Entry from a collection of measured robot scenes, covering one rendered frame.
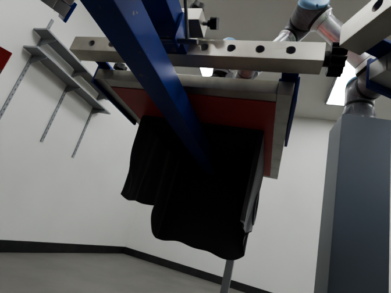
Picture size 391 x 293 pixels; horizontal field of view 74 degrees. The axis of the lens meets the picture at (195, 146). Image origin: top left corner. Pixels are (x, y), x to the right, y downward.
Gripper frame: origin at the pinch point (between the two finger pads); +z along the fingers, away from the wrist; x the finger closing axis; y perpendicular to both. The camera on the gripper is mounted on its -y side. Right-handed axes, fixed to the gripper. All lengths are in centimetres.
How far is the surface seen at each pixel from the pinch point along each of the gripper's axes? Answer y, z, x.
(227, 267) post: 13, 53, 66
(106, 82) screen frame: -24.9, 5.2, -25.7
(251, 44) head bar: 18.6, -3.2, -35.4
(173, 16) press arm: 3.5, 0.3, -46.5
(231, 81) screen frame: 14.2, 1.8, -27.3
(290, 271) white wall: 72, 55, 358
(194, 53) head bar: 5.2, 0.2, -35.4
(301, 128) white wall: 56, -178, 359
